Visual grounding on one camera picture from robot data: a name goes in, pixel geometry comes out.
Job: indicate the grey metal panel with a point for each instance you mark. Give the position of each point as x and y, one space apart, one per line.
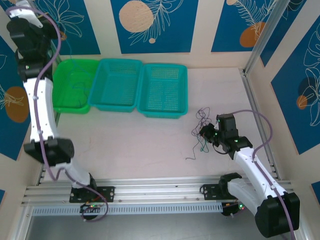
160 227

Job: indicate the large teal plastic basket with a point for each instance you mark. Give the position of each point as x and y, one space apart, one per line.
115 85

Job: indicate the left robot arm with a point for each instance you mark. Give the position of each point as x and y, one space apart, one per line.
41 110

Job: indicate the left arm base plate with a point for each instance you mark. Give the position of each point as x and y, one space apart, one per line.
107 193

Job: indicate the right aluminium frame post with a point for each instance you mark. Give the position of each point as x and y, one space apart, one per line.
262 37

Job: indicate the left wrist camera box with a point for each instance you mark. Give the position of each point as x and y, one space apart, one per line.
25 12

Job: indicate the right aluminium side rail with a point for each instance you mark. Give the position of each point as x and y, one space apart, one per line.
250 95

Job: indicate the green plastic basket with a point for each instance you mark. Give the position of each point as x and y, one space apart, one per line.
65 95

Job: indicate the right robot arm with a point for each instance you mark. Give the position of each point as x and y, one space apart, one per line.
260 170

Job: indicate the aluminium mounting rail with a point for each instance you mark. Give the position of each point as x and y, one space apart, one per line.
155 192

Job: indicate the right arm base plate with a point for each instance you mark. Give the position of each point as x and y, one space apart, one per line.
210 192

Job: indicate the small teal plastic basket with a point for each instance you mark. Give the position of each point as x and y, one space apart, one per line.
162 90

